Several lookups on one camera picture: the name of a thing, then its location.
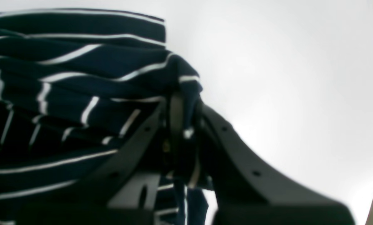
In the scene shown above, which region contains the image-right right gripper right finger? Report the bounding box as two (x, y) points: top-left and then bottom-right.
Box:
(196, 103), (355, 225)

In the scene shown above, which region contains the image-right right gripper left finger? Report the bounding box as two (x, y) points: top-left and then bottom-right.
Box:
(17, 91), (184, 225)

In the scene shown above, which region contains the navy white striped T-shirt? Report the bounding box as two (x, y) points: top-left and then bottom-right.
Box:
(0, 8), (203, 225)

